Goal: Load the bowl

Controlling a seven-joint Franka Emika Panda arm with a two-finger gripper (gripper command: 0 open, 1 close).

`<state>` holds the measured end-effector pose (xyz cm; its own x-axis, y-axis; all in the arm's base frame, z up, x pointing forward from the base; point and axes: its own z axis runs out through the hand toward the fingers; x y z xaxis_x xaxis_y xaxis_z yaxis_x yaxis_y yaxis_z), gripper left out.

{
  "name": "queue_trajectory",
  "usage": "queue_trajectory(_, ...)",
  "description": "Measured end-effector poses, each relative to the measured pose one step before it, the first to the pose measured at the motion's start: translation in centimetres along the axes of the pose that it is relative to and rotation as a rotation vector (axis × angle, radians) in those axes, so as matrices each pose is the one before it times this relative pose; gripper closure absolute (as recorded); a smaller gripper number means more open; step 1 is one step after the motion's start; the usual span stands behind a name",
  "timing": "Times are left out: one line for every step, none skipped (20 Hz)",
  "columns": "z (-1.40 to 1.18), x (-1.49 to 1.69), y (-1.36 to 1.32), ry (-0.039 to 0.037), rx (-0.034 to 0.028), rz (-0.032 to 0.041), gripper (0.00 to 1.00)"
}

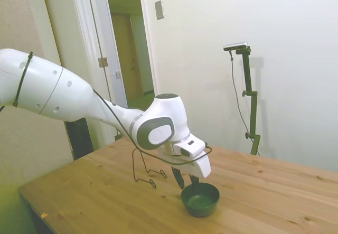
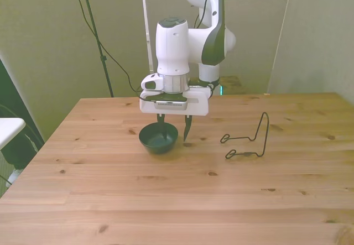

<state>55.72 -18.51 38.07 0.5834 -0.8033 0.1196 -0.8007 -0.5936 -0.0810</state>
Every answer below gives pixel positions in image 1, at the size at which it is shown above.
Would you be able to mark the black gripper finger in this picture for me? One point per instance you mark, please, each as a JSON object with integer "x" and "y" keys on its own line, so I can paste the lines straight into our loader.
{"x": 195, "y": 179}
{"x": 179, "y": 179}

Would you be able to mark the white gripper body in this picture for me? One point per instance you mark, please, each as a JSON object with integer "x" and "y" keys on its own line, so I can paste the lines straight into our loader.
{"x": 195, "y": 166}

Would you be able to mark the dark green bowl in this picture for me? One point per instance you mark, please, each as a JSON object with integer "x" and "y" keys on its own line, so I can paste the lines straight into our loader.
{"x": 200, "y": 199}

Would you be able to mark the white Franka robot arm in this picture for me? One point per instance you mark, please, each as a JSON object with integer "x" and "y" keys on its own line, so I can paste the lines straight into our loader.
{"x": 66, "y": 96}

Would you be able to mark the black tower box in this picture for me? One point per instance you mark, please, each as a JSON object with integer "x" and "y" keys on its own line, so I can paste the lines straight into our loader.
{"x": 80, "y": 139}

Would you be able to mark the metal door latch plate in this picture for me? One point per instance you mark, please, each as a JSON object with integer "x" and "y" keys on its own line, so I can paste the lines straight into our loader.
{"x": 118, "y": 74}

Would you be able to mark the brown wooden inner door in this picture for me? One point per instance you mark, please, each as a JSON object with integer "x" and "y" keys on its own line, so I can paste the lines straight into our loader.
{"x": 125, "y": 54}

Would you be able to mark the metal door hinge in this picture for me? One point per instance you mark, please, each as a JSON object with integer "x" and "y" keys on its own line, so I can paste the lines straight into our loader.
{"x": 103, "y": 62}

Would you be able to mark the orange tape scrap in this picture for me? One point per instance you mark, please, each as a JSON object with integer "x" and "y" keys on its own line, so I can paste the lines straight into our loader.
{"x": 44, "y": 215}

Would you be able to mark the white open door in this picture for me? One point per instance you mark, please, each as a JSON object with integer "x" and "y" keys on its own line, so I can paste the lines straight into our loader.
{"x": 84, "y": 28}

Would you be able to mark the black zip tie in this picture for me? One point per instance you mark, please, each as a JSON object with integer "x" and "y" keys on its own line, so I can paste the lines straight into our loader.
{"x": 22, "y": 78}

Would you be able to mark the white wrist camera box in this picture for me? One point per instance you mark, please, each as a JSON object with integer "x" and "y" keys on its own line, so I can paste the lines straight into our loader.
{"x": 190, "y": 147}

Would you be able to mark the black camera stand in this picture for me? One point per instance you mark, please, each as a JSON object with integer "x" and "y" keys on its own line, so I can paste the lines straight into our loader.
{"x": 251, "y": 99}

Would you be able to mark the grey exterior camera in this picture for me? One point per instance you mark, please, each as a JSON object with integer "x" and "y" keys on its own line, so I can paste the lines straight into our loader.
{"x": 235, "y": 46}

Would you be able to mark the grey wall switch plate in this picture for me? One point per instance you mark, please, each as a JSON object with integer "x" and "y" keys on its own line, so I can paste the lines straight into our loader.
{"x": 159, "y": 10}

